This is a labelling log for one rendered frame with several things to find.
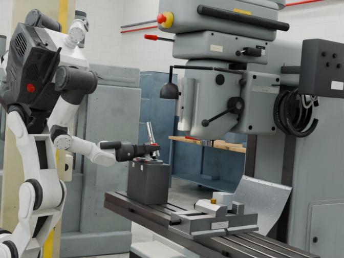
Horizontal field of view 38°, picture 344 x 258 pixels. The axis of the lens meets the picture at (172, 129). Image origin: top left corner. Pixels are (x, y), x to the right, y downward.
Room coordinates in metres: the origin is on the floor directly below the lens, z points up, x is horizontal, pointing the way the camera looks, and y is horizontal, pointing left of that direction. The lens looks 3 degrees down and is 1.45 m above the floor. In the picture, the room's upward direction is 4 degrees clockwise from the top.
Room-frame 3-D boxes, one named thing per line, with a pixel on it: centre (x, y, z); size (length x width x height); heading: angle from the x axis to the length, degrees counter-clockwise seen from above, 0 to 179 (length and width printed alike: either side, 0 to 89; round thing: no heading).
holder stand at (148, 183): (2.40, 0.10, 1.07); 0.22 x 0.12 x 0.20; 28
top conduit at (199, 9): (1.94, -0.25, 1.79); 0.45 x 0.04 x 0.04; 124
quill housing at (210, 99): (2.04, -0.15, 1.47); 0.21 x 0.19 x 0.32; 34
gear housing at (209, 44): (2.06, -0.18, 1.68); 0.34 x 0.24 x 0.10; 124
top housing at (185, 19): (2.05, -0.15, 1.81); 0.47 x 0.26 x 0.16; 124
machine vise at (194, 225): (1.90, -0.19, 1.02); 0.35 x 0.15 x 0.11; 126
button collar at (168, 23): (1.91, 0.05, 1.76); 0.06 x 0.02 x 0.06; 34
